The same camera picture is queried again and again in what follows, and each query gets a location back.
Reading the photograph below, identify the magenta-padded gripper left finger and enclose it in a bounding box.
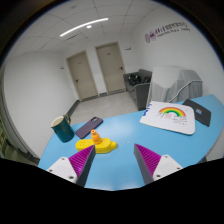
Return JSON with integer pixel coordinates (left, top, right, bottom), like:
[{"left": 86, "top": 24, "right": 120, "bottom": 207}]
[{"left": 45, "top": 144, "right": 97, "bottom": 188}]

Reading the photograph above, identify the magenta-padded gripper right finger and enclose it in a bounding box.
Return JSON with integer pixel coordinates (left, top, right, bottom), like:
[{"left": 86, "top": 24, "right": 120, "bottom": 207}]
[{"left": 133, "top": 143, "right": 184, "bottom": 186}]

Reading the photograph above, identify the orange charger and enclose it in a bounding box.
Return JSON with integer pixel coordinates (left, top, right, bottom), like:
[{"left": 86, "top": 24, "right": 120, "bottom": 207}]
[{"left": 90, "top": 129, "right": 103, "bottom": 146}]

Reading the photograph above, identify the yellow power strip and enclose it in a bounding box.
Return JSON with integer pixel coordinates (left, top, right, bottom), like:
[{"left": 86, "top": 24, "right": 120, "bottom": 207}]
[{"left": 75, "top": 136, "right": 118, "bottom": 155}]

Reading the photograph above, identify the purple smartphone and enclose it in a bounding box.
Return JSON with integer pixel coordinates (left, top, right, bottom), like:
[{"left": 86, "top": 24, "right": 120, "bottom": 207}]
[{"left": 74, "top": 116, "right": 104, "bottom": 140}]

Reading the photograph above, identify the white rainbow-print mouse pad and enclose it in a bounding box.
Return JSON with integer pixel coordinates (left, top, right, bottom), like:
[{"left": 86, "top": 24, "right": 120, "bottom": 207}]
[{"left": 139, "top": 100, "right": 197, "bottom": 136}]

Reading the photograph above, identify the dark grey tablet case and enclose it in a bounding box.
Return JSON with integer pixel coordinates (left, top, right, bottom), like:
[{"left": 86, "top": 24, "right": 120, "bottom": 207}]
[{"left": 182, "top": 98, "right": 213, "bottom": 128}]

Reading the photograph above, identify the grey sofa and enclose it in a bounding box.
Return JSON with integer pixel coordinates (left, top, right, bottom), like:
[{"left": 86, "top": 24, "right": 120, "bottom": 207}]
[{"left": 122, "top": 68, "right": 154, "bottom": 112}]

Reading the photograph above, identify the grey cloth-covered furniture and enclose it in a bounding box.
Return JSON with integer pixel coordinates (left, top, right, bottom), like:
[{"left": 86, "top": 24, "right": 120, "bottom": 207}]
[{"left": 146, "top": 65, "right": 205, "bottom": 108}]

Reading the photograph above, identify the black bag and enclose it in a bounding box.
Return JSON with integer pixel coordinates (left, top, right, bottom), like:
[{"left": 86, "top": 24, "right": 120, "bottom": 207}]
[{"left": 128, "top": 73, "right": 152, "bottom": 87}]

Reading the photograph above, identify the beige door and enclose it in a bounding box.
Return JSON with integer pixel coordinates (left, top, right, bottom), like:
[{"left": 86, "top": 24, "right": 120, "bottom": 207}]
[
  {"left": 95, "top": 41, "right": 128, "bottom": 96},
  {"left": 65, "top": 50, "right": 100, "bottom": 102}
]

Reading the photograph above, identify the long ceiling light strip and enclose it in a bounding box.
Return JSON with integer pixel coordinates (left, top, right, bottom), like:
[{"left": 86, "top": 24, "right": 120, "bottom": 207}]
[{"left": 59, "top": 17, "right": 110, "bottom": 38}]

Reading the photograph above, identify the teal mug with gold handle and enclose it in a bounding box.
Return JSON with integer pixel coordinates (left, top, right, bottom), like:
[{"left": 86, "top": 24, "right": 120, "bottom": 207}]
[{"left": 50, "top": 114, "right": 76, "bottom": 144}]

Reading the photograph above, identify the purple wall sign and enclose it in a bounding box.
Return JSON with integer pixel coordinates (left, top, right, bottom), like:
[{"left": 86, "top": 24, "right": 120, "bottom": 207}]
[{"left": 143, "top": 22, "right": 192, "bottom": 44}]

